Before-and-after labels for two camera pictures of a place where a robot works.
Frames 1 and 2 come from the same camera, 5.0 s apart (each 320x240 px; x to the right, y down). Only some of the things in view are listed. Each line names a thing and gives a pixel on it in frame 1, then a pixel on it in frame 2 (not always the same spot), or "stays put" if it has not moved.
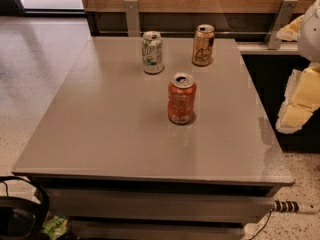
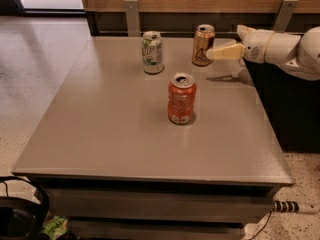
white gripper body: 310,34 → 256,46
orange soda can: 181,98 stays put
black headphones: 22,218 stays put
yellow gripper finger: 302,98 → 234,51
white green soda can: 152,52 stays put
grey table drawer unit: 99,208 stays put
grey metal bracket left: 133,19 stays put
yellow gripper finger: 291,31 → 245,33
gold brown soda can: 203,45 stays put
